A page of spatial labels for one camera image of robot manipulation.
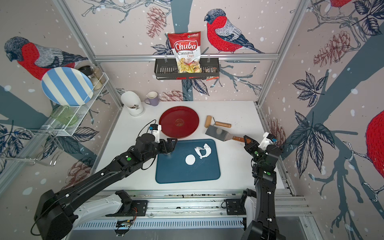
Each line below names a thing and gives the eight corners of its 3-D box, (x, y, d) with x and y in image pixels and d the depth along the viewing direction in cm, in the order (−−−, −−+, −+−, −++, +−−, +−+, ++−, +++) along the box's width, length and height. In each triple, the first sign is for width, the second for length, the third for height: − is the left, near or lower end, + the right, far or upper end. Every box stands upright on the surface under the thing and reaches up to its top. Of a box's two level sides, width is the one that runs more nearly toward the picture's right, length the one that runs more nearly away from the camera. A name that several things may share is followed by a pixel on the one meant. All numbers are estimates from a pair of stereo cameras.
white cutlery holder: (125, 118, 114) (117, 104, 102) (130, 105, 123) (123, 91, 111) (143, 118, 114) (136, 104, 102) (147, 105, 123) (141, 91, 111)
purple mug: (147, 107, 122) (144, 99, 114) (149, 99, 128) (146, 91, 120) (157, 107, 122) (155, 99, 114) (159, 99, 128) (157, 91, 120)
